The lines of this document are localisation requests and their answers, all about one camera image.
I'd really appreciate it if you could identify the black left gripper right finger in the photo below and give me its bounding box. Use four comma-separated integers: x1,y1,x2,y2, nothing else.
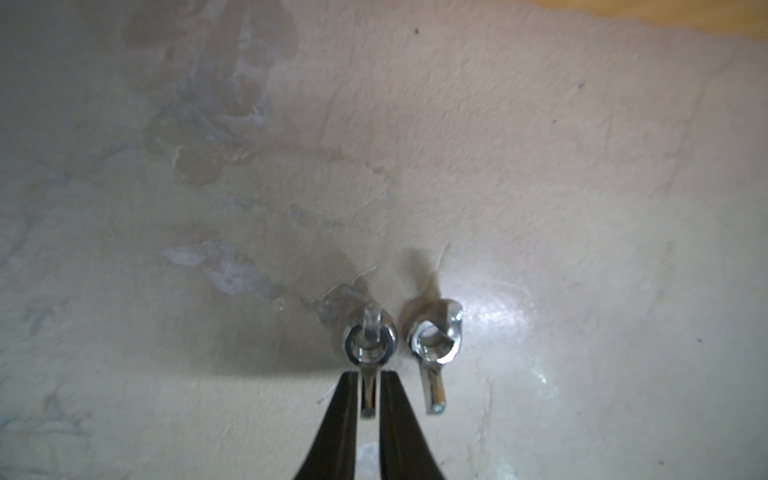
379,370,445,480

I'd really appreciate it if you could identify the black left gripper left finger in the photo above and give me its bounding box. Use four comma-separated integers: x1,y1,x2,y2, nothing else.
294,371,359,480

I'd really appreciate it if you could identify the silver wing nut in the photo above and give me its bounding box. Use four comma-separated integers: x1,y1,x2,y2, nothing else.
342,303,398,419
407,299,464,415

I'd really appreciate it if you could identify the yellow plastic storage box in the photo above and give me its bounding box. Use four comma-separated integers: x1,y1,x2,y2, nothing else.
534,0,767,41

